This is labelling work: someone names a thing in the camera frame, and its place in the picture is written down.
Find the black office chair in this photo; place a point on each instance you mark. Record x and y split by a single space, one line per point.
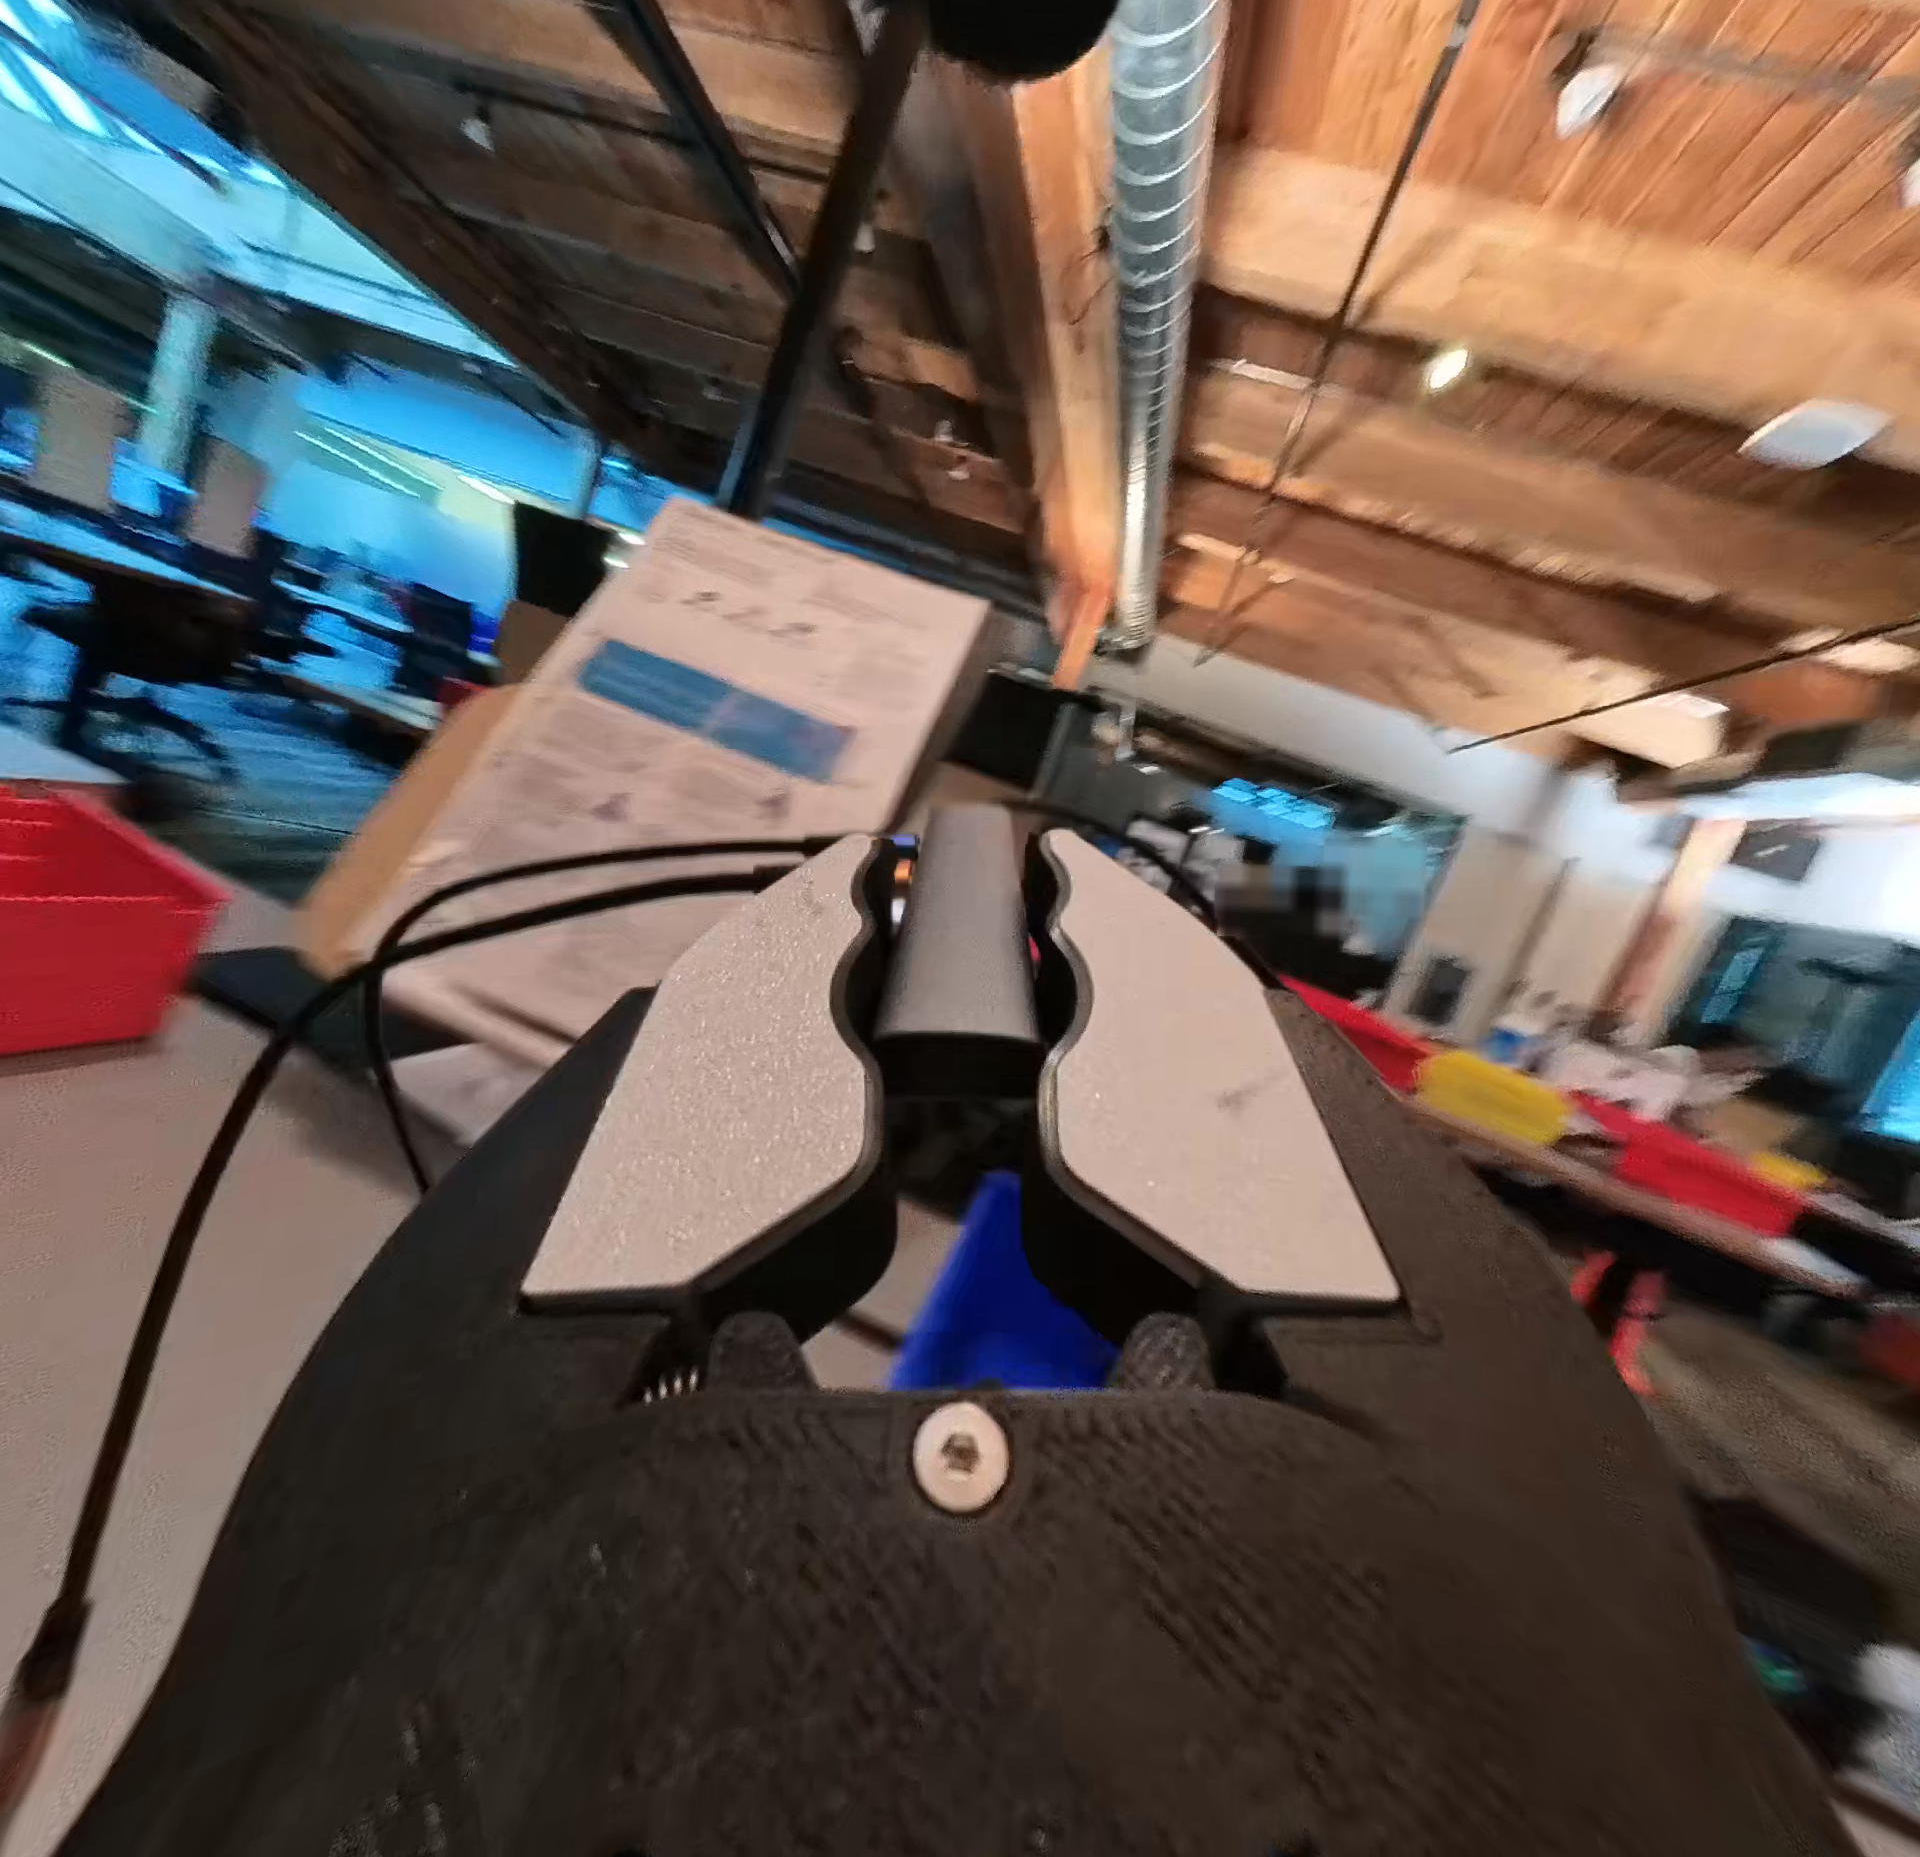
129 656

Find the red plastic bin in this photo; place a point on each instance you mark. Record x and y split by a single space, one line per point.
83 920

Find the black rectangular adapter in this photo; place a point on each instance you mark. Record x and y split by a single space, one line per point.
958 935

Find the blue plastic bin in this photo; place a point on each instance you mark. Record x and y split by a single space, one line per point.
991 1303

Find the black metal pole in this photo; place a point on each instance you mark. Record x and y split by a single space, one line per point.
819 268

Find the yellow plastic bin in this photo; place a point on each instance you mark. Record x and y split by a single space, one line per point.
1492 1099

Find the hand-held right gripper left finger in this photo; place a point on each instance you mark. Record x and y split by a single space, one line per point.
706 1092

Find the round ceiling light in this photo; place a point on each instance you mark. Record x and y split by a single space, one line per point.
1446 369

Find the background wooden table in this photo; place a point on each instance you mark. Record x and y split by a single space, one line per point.
1637 1212

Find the red bin on background table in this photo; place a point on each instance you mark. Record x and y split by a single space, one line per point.
1703 1173

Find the grey desk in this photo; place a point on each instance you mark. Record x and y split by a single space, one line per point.
152 1242

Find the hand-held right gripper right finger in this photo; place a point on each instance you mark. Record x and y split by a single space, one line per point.
1200 1108

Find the silver ventilation duct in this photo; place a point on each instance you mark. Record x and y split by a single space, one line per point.
1163 281

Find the printed instruction sign board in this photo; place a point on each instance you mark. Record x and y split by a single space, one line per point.
706 716

